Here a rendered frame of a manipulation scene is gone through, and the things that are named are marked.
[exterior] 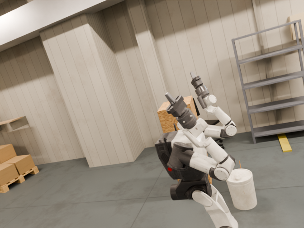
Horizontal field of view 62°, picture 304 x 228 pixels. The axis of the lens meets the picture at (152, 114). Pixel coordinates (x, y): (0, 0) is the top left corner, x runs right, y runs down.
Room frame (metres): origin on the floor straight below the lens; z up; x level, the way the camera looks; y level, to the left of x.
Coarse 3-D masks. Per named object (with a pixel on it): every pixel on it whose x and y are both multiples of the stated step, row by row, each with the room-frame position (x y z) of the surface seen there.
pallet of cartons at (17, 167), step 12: (0, 156) 6.22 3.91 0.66; (12, 156) 6.45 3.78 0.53; (24, 156) 6.18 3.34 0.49; (0, 168) 5.69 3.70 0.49; (12, 168) 5.72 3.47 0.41; (24, 168) 5.95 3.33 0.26; (36, 168) 6.14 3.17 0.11; (0, 180) 5.45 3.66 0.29; (12, 180) 5.61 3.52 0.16; (24, 180) 5.82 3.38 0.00; (0, 192) 5.50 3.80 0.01
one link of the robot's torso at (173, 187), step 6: (180, 180) 1.64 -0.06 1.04; (186, 180) 1.60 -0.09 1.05; (192, 180) 1.58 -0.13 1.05; (198, 180) 1.56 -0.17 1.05; (204, 180) 1.54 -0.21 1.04; (174, 186) 1.67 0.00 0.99; (180, 186) 1.60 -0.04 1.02; (186, 186) 1.59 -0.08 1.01; (210, 186) 1.62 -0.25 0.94; (174, 192) 1.64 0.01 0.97; (180, 192) 1.61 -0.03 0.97; (186, 192) 1.60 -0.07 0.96; (210, 192) 1.58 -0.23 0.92; (174, 198) 1.64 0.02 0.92; (180, 198) 1.63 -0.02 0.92; (186, 198) 1.61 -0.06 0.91
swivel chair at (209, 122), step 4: (196, 108) 4.72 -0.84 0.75; (196, 112) 4.68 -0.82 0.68; (204, 120) 4.65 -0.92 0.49; (208, 120) 4.58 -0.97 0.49; (212, 120) 4.50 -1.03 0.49; (216, 120) 4.43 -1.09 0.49; (208, 124) 4.34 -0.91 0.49; (212, 124) 4.30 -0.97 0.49; (216, 140) 4.52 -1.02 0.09; (220, 140) 4.57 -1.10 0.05; (220, 144) 4.26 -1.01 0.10
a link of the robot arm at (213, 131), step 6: (210, 126) 1.79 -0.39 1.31; (216, 126) 1.79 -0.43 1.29; (222, 126) 1.86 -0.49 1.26; (228, 126) 1.74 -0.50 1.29; (204, 132) 1.77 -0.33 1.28; (210, 132) 1.77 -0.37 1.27; (216, 132) 1.76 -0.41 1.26; (222, 132) 1.75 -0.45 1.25; (228, 132) 1.73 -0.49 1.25; (234, 132) 1.72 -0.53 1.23; (222, 138) 1.78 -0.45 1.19
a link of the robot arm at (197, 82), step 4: (196, 76) 1.85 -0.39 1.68; (192, 80) 1.88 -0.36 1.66; (196, 80) 1.85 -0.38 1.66; (200, 80) 1.86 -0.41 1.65; (192, 84) 1.92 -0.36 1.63; (196, 84) 1.85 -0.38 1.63; (200, 84) 1.85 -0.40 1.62; (196, 88) 1.87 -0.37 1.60; (200, 88) 1.83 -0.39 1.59; (204, 88) 1.83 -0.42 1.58; (196, 92) 1.85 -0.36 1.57; (200, 92) 1.83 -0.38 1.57
